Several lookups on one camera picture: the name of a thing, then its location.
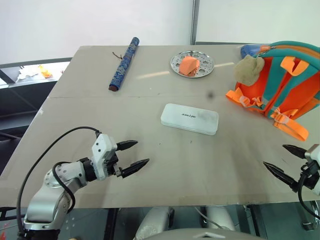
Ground orange crumpled cloth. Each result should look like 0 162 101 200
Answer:
178 55 201 77

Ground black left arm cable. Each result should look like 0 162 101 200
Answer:
15 126 102 236

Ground perforated round metal plate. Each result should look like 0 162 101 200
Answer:
170 49 215 79

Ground white rectangular case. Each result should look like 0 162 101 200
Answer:
160 103 220 136

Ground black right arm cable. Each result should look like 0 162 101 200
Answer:
297 164 320 222

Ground blue plastic object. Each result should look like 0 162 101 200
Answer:
240 44 270 60

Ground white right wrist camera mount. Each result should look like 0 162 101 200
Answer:
304 144 320 164

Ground silver rounded robot leg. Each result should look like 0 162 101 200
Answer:
199 205 236 231
134 206 176 240

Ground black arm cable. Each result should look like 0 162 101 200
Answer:
297 164 320 222
15 126 102 236

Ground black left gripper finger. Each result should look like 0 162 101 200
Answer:
116 139 139 152
120 158 150 179

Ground vertical metal pole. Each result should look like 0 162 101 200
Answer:
189 0 200 46

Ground dark side shelf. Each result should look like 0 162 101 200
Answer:
0 57 73 89

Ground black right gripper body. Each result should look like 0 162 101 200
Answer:
297 161 320 196

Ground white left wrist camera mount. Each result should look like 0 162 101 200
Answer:
90 133 118 181

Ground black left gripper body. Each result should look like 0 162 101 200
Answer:
105 149 124 178

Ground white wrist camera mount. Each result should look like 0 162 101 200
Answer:
90 133 118 181
304 144 320 164

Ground blue patterned rolled scroll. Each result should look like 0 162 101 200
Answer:
108 37 141 92

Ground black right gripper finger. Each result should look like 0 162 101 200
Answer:
262 161 300 193
282 143 308 160

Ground orange and teal backpack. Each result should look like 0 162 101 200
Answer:
225 40 320 142

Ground small orange object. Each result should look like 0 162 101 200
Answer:
37 64 53 78

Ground beige plush toy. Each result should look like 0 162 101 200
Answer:
233 54 265 87

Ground white crumpled paper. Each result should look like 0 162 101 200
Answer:
15 66 41 82

